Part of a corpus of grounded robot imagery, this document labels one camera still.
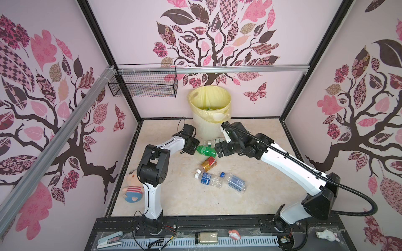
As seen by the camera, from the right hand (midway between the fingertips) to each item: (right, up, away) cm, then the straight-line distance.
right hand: (223, 143), depth 76 cm
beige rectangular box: (-7, -42, -8) cm, 43 cm away
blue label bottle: (+7, -22, +9) cm, 25 cm away
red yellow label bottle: (-7, -13, +14) cm, 20 cm away
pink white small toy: (+4, -40, -9) cm, 41 cm away
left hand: (-13, -4, +24) cm, 27 cm away
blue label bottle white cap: (-6, -20, +8) cm, 23 cm away
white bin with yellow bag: (-5, +23, +34) cm, 42 cm away
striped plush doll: (-46, -26, +3) cm, 53 cm away
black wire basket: (-46, +38, +19) cm, 63 cm away
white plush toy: (+47, -41, -6) cm, 63 cm away
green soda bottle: (-8, -6, +20) cm, 22 cm away
